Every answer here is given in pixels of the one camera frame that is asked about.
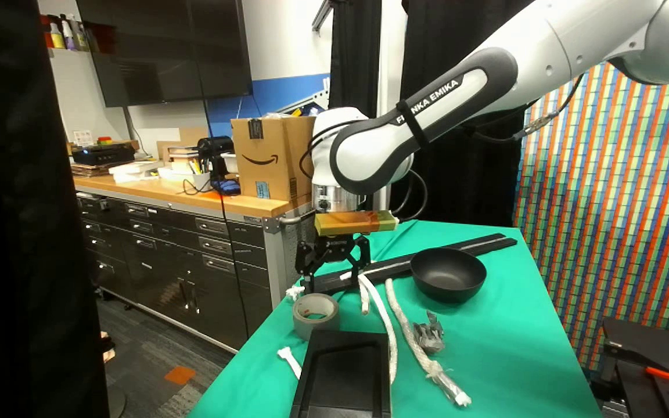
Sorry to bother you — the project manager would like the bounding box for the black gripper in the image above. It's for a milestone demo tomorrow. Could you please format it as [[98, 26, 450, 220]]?
[[294, 232, 373, 297]]

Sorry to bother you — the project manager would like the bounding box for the grey duct tape roll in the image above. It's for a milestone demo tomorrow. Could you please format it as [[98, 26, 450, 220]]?
[[289, 290, 342, 340]]

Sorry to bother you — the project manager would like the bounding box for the black bowl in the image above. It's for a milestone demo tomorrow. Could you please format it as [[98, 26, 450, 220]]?
[[409, 246, 490, 303]]

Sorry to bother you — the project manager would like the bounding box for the black rectangular tray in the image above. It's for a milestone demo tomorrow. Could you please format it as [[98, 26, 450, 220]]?
[[287, 330, 392, 418]]

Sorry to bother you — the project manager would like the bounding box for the large cardboard box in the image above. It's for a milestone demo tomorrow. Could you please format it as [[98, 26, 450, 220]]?
[[229, 113, 319, 208]]

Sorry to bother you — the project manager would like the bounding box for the wide black curtain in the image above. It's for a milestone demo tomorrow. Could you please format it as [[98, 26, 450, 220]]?
[[329, 0, 528, 226]]

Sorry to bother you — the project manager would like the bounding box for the dark drawer cabinet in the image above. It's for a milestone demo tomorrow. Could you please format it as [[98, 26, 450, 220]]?
[[77, 192, 276, 353]]

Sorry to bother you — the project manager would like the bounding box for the black device on stand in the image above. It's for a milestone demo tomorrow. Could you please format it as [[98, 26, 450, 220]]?
[[195, 135, 238, 196]]

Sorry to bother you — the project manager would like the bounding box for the wooden countertop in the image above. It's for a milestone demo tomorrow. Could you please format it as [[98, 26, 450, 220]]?
[[71, 173, 292, 223]]

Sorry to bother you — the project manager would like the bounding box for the green tablecloth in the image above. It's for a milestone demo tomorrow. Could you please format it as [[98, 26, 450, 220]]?
[[186, 218, 603, 418]]

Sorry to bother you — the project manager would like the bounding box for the white plastic tray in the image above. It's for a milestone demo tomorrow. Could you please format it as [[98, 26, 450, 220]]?
[[108, 158, 166, 187]]

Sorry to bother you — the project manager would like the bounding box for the flat black case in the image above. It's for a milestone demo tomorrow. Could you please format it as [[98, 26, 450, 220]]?
[[70, 141, 140, 166]]

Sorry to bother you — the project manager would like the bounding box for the multicoloured patterned panel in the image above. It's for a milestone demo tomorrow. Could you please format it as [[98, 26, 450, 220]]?
[[510, 60, 669, 373]]

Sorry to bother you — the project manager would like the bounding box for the narrow black curtain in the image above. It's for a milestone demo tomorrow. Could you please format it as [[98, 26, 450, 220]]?
[[0, 0, 112, 418]]

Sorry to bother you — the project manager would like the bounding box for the black perforated side table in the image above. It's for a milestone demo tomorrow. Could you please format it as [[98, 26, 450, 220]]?
[[596, 316, 669, 418]]

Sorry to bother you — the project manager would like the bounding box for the white braided rope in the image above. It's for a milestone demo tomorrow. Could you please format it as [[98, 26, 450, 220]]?
[[273, 268, 473, 410]]

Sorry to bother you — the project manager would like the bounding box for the black wall television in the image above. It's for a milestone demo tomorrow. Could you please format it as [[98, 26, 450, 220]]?
[[73, 0, 253, 108]]

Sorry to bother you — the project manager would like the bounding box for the orange handled tool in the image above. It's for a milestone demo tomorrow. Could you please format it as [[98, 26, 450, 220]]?
[[603, 344, 669, 382]]

